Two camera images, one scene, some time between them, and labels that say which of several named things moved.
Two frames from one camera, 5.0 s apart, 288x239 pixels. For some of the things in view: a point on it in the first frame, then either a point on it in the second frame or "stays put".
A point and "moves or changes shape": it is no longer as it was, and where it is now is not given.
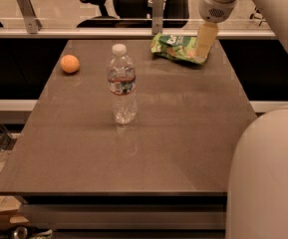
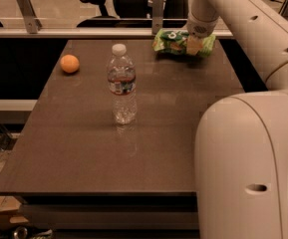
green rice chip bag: x=183 y=48 moves or changes shape
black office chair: x=133 y=7 stays put
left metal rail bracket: x=33 y=24 stays put
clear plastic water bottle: x=122 y=74 stays put
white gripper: x=215 y=10 -> x=200 y=28
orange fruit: x=69 y=63 stays put
